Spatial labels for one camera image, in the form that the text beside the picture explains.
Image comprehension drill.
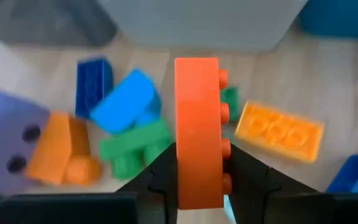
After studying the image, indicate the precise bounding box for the mint brick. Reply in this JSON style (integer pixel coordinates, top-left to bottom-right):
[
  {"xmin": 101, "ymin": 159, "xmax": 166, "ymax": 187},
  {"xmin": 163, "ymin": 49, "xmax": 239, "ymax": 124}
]
[{"xmin": 223, "ymin": 194, "xmax": 236, "ymax": 224}]

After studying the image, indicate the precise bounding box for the small dark green brick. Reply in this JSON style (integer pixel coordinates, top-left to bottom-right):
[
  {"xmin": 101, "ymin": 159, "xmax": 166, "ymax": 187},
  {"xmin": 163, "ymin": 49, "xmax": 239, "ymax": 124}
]
[{"xmin": 219, "ymin": 86, "xmax": 241, "ymax": 123}]

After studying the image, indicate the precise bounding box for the orange block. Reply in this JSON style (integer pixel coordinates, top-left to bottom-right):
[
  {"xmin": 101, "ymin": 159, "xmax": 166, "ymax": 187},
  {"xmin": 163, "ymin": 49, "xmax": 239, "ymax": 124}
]
[{"xmin": 25, "ymin": 111, "xmax": 102, "ymax": 187}]

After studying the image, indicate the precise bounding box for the large blue block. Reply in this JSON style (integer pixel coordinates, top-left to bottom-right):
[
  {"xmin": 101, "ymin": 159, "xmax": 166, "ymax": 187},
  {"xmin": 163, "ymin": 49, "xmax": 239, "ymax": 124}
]
[{"xmin": 326, "ymin": 151, "xmax": 358, "ymax": 194}]

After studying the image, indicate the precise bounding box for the green studded block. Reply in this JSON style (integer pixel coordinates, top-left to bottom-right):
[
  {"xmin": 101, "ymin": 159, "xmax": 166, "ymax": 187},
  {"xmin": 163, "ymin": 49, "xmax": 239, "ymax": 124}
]
[{"xmin": 98, "ymin": 119, "xmax": 173, "ymax": 180}]

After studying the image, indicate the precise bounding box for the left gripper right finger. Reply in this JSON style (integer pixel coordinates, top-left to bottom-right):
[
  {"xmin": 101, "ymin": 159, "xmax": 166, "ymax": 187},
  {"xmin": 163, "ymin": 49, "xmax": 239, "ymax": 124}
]
[{"xmin": 228, "ymin": 144, "xmax": 319, "ymax": 224}]

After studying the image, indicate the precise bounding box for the teal plastic bin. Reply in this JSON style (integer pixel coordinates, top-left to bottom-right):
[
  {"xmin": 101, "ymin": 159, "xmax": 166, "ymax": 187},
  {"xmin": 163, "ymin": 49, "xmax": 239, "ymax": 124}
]
[{"xmin": 299, "ymin": 0, "xmax": 358, "ymax": 40}]

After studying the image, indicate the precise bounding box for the transparent grey plastic bin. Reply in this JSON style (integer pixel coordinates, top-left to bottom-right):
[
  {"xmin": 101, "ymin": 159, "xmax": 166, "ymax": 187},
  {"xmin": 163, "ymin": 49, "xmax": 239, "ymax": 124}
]
[{"xmin": 0, "ymin": 0, "xmax": 118, "ymax": 48}]

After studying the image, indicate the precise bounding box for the dark blue block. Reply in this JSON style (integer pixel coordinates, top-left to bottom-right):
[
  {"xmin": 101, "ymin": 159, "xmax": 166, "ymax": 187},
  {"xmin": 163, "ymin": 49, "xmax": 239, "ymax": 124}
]
[{"xmin": 74, "ymin": 57, "xmax": 115, "ymax": 119}]

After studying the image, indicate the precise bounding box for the red brick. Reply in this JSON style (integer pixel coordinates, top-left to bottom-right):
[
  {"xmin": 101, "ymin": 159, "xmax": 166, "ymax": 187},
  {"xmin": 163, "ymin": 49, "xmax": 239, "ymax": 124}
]
[{"xmin": 173, "ymin": 57, "xmax": 233, "ymax": 210}]

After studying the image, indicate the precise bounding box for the light blue block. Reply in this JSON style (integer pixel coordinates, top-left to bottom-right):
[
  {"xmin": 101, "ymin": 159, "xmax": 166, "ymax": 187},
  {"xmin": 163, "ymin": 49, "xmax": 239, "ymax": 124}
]
[{"xmin": 89, "ymin": 68, "xmax": 163, "ymax": 136}]

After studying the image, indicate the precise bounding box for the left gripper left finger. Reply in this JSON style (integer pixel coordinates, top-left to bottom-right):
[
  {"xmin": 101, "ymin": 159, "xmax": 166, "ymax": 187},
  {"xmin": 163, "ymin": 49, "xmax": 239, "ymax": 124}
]
[{"xmin": 116, "ymin": 142, "xmax": 179, "ymax": 224}]

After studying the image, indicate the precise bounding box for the yellow brick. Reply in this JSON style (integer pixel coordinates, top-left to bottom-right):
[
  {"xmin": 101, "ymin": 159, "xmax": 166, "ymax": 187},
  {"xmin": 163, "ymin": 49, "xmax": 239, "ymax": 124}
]
[{"xmin": 234, "ymin": 100, "xmax": 326, "ymax": 164}]

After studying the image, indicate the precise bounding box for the light grey plastic bin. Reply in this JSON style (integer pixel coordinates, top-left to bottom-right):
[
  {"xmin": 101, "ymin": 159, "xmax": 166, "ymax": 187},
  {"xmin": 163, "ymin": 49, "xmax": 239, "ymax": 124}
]
[{"xmin": 97, "ymin": 0, "xmax": 310, "ymax": 53}]

